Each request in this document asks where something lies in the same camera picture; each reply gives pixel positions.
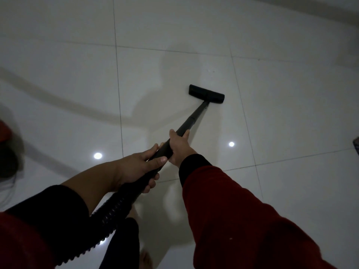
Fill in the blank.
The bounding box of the person's right forearm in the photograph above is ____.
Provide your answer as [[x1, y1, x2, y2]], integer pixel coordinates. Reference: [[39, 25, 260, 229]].
[[178, 153, 337, 269]]

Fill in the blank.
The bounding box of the person's right hand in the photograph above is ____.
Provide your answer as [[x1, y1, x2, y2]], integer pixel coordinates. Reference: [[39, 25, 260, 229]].
[[168, 129, 197, 168]]

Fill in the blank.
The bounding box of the black vacuum floor nozzle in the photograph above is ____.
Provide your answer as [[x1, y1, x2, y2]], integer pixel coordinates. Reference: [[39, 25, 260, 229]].
[[188, 84, 225, 104]]

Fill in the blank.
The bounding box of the person's left forearm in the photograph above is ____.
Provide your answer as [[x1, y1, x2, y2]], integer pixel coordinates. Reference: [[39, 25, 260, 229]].
[[4, 160, 121, 250]]

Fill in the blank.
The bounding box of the person's left hand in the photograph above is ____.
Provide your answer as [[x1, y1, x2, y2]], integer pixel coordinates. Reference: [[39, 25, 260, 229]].
[[116, 143, 169, 194]]

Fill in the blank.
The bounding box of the black ribbed vacuum hose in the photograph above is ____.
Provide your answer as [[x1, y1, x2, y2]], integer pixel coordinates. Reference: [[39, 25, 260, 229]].
[[56, 190, 142, 266]]

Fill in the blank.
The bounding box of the black vacuum wand tube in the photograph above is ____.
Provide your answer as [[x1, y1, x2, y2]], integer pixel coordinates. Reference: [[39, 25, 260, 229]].
[[121, 101, 210, 203]]

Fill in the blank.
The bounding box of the person's bare foot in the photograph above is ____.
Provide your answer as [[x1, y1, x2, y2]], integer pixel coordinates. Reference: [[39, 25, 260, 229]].
[[139, 249, 154, 269]]

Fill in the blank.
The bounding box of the person's black trouser leg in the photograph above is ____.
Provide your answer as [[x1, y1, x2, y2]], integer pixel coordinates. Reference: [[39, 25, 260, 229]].
[[99, 217, 140, 269]]

